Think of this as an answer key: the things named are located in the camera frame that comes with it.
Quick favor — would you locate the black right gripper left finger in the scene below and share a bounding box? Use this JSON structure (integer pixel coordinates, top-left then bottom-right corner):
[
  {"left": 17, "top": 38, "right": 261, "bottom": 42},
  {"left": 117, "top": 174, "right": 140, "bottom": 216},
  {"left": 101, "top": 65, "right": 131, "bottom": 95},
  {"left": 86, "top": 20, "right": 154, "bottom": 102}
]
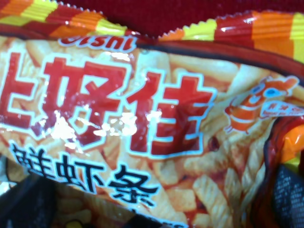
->
[{"left": 0, "top": 174, "right": 57, "bottom": 228}]

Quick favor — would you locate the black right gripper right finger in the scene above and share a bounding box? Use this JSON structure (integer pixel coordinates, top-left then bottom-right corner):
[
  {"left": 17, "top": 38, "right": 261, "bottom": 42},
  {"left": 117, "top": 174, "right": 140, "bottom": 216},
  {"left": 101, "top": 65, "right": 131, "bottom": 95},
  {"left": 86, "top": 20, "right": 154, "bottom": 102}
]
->
[{"left": 272, "top": 163, "right": 304, "bottom": 228}]

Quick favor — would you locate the prawn cracker snack bag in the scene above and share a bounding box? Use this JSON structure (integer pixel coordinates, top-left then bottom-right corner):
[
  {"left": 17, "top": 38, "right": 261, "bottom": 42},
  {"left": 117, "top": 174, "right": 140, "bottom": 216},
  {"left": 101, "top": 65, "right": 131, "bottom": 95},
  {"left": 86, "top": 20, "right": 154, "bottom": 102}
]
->
[{"left": 0, "top": 0, "right": 304, "bottom": 228}]

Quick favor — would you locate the red tablecloth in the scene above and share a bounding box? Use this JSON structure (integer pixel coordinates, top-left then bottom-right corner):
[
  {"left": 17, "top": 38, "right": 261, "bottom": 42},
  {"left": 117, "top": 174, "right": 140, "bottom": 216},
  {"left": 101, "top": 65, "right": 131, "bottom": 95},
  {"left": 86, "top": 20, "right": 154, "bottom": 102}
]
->
[{"left": 64, "top": 0, "right": 304, "bottom": 37}]

